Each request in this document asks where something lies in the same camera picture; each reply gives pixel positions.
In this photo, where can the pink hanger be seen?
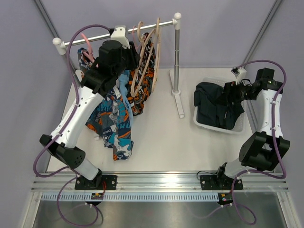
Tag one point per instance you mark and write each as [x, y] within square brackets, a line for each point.
[134, 39]
[89, 52]

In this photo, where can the light blue shorts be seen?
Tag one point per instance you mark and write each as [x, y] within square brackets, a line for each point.
[123, 80]

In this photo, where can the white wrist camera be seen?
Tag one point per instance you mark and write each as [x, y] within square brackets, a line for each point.
[119, 34]
[239, 73]

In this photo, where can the beige hanger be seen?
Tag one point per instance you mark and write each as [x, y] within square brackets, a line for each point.
[135, 87]
[158, 52]

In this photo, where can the dark navy shorts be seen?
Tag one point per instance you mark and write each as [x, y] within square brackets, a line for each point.
[209, 112]

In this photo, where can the skull print colourful shorts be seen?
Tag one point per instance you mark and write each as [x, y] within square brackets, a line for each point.
[110, 120]

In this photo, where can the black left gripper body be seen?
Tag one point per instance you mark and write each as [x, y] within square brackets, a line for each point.
[129, 61]

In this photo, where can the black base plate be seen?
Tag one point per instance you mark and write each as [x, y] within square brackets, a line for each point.
[215, 181]
[100, 182]

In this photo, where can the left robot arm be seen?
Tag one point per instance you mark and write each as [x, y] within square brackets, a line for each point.
[113, 59]

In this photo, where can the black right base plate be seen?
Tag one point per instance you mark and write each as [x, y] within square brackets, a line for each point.
[215, 181]

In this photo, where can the white plastic basket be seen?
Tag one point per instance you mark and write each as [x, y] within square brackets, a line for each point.
[240, 123]

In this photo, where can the orange black camouflage shorts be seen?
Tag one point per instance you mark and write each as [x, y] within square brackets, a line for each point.
[137, 103]

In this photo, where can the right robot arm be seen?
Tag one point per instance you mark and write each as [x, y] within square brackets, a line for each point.
[264, 150]

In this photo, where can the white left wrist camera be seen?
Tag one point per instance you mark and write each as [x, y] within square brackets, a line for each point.
[119, 34]

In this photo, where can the aluminium rail front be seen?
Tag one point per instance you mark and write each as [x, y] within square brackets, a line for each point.
[163, 182]

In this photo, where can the white slotted cable duct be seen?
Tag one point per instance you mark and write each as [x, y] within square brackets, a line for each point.
[133, 197]

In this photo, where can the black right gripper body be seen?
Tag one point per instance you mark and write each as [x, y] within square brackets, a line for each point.
[240, 92]

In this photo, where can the white clothes rack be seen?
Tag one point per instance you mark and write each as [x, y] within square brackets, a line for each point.
[61, 47]

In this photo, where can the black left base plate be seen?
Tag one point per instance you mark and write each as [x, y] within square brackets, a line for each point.
[100, 182]

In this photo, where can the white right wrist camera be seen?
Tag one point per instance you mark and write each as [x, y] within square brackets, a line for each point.
[239, 73]

